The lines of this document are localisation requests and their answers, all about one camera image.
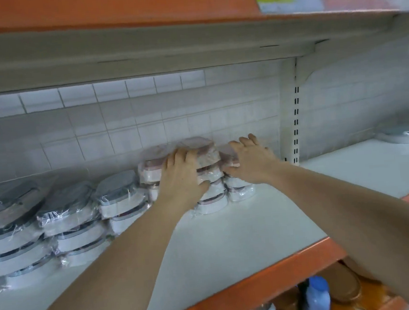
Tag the person's right hand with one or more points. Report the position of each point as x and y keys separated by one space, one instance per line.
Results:
x=255 y=164

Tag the person's left hand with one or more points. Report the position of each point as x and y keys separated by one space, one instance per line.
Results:
x=179 y=187

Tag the stacks of pink-lid soap dishes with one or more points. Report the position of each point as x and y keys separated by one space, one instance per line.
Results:
x=215 y=195

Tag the stacks of grey-lid soap dishes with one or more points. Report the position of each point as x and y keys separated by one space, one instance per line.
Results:
x=60 y=223

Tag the pile of soap dishes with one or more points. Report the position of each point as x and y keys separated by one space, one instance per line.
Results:
x=402 y=133

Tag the orange metal store shelving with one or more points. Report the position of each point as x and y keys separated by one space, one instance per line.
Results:
x=106 y=8

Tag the person's right forearm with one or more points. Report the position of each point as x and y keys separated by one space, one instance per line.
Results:
x=353 y=218

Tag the person's left forearm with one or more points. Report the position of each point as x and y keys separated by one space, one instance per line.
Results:
x=108 y=283

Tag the brown can orange lid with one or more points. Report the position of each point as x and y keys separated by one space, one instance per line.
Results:
x=341 y=282

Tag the blue plastic bottle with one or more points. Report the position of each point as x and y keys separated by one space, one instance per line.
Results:
x=318 y=299

